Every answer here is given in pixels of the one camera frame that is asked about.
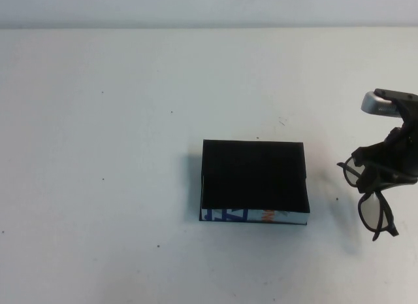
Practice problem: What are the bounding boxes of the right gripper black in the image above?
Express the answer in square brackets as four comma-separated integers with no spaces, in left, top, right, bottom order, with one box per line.
[351,107,418,194]

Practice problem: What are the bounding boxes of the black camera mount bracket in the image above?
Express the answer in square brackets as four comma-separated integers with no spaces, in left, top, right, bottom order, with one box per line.
[373,88,418,122]

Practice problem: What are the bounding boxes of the black glasses case printed exterior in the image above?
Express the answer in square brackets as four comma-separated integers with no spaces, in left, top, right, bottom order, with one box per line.
[199,139,310,226]

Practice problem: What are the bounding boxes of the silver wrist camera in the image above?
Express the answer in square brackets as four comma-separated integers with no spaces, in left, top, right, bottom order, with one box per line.
[360,90,398,118]

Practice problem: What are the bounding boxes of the black framed glasses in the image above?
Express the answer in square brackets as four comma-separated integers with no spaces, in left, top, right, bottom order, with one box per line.
[336,154,400,242]

